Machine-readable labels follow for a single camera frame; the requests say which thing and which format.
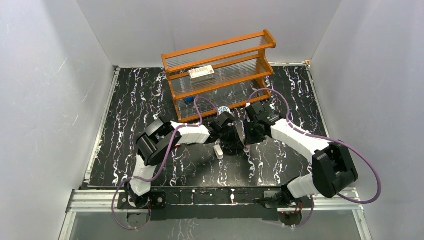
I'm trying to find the black base bar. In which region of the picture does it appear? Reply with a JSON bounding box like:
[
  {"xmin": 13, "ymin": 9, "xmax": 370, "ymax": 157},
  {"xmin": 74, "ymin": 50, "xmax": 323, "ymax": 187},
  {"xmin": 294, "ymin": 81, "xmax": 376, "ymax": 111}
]
[{"xmin": 145, "ymin": 186, "xmax": 315, "ymax": 222}]

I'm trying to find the aluminium rail frame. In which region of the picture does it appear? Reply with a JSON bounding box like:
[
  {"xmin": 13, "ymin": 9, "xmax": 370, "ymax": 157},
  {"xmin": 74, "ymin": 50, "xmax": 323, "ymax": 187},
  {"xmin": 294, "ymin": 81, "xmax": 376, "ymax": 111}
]
[{"xmin": 58, "ymin": 188, "xmax": 372, "ymax": 240}]

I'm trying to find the white red staple box on shelf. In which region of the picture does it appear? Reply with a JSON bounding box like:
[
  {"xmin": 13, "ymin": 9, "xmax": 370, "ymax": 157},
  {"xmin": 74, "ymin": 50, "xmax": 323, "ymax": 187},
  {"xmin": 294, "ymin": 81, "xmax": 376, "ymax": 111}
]
[{"xmin": 188, "ymin": 65, "xmax": 215, "ymax": 83}]

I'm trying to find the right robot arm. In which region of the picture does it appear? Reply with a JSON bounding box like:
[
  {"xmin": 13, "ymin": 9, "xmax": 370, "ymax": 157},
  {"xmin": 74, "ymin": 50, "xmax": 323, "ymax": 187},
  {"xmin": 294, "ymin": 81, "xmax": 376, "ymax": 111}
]
[{"xmin": 243, "ymin": 102, "xmax": 359, "ymax": 207}]

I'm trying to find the round patterned tape roll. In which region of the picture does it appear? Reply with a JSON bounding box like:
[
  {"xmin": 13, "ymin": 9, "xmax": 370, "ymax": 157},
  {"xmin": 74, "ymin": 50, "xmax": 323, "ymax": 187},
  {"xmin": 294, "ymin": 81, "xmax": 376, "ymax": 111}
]
[{"xmin": 217, "ymin": 106, "xmax": 231, "ymax": 115}]

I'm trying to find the white stapler part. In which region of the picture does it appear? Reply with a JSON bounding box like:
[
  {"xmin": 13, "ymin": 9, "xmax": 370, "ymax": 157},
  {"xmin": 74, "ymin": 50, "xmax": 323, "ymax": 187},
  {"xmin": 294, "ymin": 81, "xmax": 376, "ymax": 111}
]
[{"xmin": 213, "ymin": 144, "xmax": 224, "ymax": 160}]

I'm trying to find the small blue object on shelf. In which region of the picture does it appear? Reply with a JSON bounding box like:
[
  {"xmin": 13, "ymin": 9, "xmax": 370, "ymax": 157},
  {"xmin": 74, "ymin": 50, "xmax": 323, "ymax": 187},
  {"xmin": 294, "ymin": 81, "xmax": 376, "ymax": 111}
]
[{"xmin": 184, "ymin": 96, "xmax": 195, "ymax": 103}]

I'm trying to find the orange wooden shelf rack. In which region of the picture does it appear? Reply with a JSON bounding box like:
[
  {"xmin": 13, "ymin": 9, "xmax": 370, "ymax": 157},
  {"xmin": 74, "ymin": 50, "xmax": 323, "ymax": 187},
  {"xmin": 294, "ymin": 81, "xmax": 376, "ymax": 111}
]
[{"xmin": 161, "ymin": 29, "xmax": 277, "ymax": 123}]

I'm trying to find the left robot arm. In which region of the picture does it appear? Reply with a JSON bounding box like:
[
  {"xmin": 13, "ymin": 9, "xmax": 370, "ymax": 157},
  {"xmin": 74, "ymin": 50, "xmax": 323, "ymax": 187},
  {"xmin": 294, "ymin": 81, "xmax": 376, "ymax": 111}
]
[{"xmin": 123, "ymin": 112, "xmax": 244, "ymax": 209}]

